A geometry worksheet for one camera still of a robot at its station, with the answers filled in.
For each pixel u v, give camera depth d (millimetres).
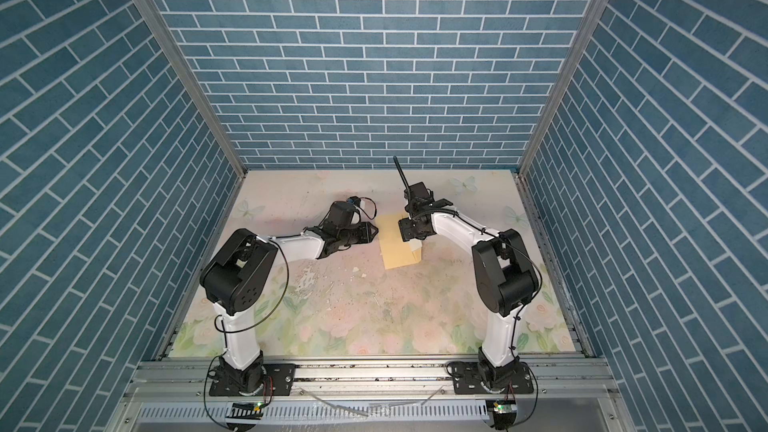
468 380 728
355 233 852
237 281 510
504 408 737
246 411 722
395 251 978
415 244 962
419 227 710
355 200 902
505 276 501
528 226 1052
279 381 736
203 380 746
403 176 769
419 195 765
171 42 841
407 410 706
